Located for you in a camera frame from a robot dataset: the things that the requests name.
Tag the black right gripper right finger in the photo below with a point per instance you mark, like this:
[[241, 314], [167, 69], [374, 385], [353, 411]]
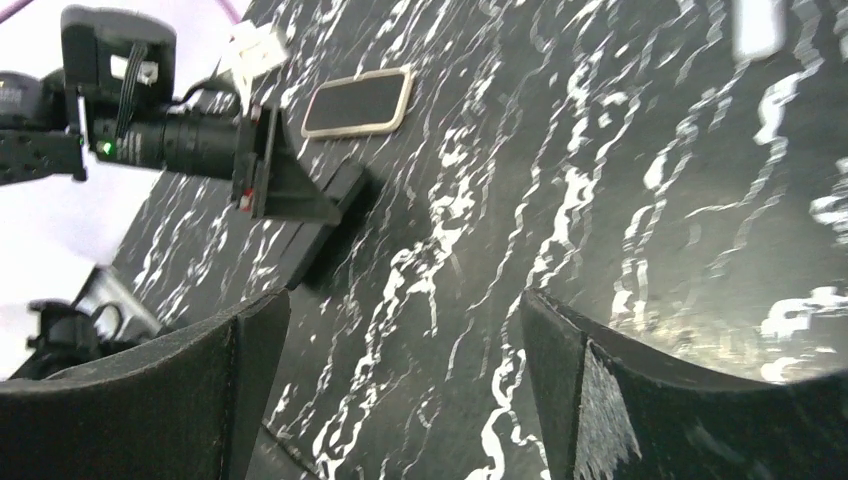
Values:
[[611, 407]]

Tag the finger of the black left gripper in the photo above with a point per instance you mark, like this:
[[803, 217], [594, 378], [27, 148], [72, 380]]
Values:
[[339, 191], [287, 190]]

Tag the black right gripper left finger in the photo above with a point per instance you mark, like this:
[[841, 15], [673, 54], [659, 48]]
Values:
[[186, 405]]

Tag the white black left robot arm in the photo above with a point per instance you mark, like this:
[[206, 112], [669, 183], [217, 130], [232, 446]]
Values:
[[113, 97]]

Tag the black screen smartphone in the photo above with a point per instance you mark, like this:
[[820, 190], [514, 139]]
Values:
[[371, 103]]

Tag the white red small box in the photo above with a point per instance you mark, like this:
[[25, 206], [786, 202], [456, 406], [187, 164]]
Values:
[[758, 28]]

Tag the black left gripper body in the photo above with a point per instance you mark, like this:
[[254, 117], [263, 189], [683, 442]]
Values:
[[239, 149]]

